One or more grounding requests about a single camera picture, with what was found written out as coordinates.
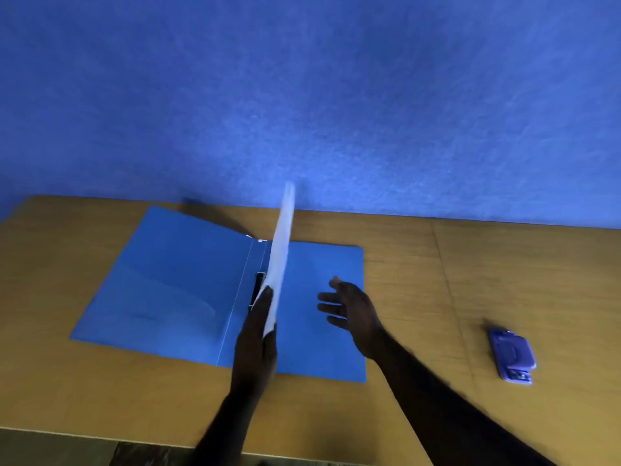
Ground person's right hand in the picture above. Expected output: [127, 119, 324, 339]
[317, 277, 387, 361]

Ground person's left hand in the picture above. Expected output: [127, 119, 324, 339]
[230, 285, 278, 396]

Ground white paper sheets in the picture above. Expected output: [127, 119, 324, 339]
[262, 182, 296, 339]

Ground person's left forearm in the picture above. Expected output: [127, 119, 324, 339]
[192, 385, 259, 466]

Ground person's right forearm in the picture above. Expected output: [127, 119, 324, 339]
[367, 329, 559, 466]

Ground black metal folder clip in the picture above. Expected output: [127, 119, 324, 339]
[249, 272, 268, 310]

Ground blue file folder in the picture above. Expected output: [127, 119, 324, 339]
[70, 205, 367, 383]

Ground purple hole punch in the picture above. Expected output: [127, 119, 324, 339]
[487, 329, 537, 385]

